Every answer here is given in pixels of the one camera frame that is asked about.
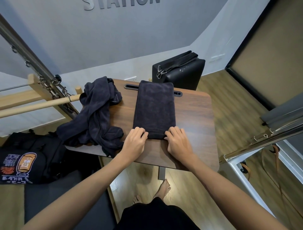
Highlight person's left hand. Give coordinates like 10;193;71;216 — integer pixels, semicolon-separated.
119;127;149;163

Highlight black padded box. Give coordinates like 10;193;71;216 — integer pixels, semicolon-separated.
152;50;206;91

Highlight person's left forearm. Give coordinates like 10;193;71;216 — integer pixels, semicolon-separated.
21;154;133;230

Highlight grey wall letters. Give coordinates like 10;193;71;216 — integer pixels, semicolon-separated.
83;0;161;11

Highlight chrome frame pole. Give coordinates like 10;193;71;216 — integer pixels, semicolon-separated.
219;123;303;164

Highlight person's right forearm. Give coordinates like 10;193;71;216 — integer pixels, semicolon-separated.
187;154;288;230

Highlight brown blind with black frame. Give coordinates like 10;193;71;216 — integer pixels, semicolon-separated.
225;0;303;111

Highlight grey panel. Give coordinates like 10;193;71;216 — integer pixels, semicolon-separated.
260;92;303;130

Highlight black strap with metal clips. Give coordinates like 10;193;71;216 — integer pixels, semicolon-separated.
156;50;199;79

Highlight silver metal frame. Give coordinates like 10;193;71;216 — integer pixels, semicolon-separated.
220;137;303;218

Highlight person's black shorts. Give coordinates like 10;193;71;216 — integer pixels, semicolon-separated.
116;197;200;230

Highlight wooden roll bar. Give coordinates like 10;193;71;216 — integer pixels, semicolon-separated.
0;94;82;119

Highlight brown wooden side table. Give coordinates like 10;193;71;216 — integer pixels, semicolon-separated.
65;78;219;180

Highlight chrome tower pole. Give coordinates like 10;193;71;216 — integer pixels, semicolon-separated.
0;14;80;120

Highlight person's right foot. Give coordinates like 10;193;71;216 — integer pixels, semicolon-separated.
153;179;171;201

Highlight dark navy towel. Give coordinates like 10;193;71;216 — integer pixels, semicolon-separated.
56;104;125;158
79;76;123;114
132;80;176;140

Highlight wooden tower frame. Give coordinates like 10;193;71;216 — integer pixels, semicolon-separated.
0;73;83;112

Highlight person's right hand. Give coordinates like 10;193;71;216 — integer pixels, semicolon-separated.
164;126;193;164

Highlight black printed backpack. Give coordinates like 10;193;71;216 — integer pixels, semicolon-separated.
0;129;71;185

